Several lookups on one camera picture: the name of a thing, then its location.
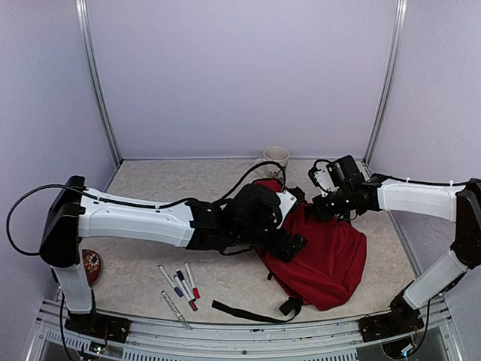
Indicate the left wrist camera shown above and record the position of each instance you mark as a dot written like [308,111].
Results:
[290,200]

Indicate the blue cap white marker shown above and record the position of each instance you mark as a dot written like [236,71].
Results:
[170,281]

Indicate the aluminium frame post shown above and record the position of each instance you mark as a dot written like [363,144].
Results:
[388,81]
[82,11]

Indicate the clear silver pen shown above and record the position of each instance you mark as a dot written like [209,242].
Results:
[175,311]

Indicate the front aluminium rail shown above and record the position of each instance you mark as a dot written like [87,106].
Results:
[156,339]

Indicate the white patterned ceramic mug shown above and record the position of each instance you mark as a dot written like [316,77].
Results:
[276,154]

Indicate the dark blue cap marker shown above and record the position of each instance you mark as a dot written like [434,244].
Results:
[185,284]

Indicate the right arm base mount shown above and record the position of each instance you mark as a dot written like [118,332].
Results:
[373,328]

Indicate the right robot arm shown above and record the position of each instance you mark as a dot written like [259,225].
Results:
[345,190]

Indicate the red cap marker long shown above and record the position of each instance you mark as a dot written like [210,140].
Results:
[192,280]

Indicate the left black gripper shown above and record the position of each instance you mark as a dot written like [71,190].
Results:
[276,248]

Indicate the red floral lacquer dish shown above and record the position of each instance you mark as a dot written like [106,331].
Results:
[93,266]

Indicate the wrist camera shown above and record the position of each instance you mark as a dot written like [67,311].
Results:
[290,200]
[321,178]

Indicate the left aluminium frame post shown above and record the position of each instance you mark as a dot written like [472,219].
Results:
[82,11]

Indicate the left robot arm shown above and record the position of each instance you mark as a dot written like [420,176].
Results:
[253,217]

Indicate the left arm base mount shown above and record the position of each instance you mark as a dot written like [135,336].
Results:
[102,326]

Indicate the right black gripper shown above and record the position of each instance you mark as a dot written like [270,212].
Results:
[322,210]

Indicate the red backpack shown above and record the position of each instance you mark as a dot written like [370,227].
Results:
[324,273]

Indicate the right aluminium frame post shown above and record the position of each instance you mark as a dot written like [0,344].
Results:
[388,81]

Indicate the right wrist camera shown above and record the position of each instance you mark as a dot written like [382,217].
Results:
[321,178]

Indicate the red cap marker short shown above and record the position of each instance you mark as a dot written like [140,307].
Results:
[186,294]

